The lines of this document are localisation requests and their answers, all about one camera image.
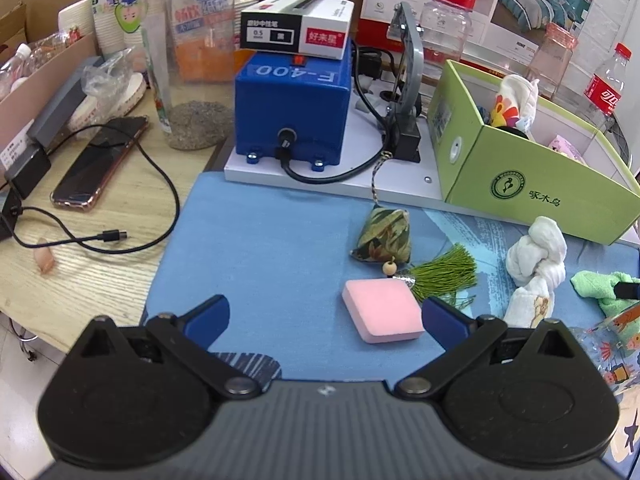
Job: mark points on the small pink object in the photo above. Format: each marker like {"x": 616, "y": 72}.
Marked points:
{"x": 45, "y": 259}

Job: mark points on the white knotted towel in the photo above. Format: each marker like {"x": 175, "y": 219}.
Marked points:
{"x": 535, "y": 255}

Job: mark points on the green towel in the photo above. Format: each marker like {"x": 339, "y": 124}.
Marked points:
{"x": 595, "y": 285}

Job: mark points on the clear plastic water bottle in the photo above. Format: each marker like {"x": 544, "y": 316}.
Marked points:
{"x": 15, "y": 71}

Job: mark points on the bagged white paper bowls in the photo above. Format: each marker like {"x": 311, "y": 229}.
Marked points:
{"x": 115, "y": 96}

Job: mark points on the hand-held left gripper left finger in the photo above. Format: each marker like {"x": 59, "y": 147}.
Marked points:
{"x": 205, "y": 317}

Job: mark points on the clear plastic jar black lid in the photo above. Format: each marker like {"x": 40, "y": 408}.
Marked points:
{"x": 200, "y": 110}

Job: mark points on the flower print cloth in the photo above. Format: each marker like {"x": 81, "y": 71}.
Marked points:
{"x": 502, "y": 110}

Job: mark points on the grey flat box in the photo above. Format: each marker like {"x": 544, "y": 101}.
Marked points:
{"x": 55, "y": 110}

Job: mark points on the black smartphone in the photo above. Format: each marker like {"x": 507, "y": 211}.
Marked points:
{"x": 95, "y": 170}

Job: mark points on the glass bottle with pink lid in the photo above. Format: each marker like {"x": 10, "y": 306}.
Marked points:
{"x": 550, "y": 60}

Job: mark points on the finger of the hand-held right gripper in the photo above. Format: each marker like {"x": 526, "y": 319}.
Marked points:
{"x": 628, "y": 291}

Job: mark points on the blue metal machine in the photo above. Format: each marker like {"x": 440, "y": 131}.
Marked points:
{"x": 290, "y": 105}

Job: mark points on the pink tissue packet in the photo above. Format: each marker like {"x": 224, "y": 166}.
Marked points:
{"x": 565, "y": 146}

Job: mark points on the camouflage sachet with green tassel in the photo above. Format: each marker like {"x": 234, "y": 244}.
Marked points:
{"x": 385, "y": 235}

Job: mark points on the black power plug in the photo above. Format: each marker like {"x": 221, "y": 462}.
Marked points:
{"x": 371, "y": 62}

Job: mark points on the green cardboard box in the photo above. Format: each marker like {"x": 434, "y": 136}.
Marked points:
{"x": 525, "y": 180}

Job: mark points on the white base board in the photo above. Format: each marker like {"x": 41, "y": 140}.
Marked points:
{"x": 350, "y": 188}

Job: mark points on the low open cardboard box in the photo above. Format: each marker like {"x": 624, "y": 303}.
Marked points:
{"x": 30, "y": 97}

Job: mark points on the pink sponge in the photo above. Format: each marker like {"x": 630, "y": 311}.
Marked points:
{"x": 382, "y": 310}

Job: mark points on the stack of paper cups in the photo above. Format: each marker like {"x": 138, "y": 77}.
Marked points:
{"x": 120, "y": 5}
{"x": 77, "y": 25}

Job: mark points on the cola bottle with red label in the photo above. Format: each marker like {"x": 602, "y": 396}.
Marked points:
{"x": 607, "y": 91}

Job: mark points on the blue printed tablecloth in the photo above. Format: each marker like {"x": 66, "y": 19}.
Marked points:
{"x": 275, "y": 240}

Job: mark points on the black white pen box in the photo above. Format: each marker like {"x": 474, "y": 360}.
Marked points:
{"x": 300, "y": 35}

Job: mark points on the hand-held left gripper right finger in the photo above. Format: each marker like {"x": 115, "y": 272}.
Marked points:
{"x": 445, "y": 321}

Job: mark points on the clear jar with red cap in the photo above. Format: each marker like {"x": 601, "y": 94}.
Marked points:
{"x": 447, "y": 25}

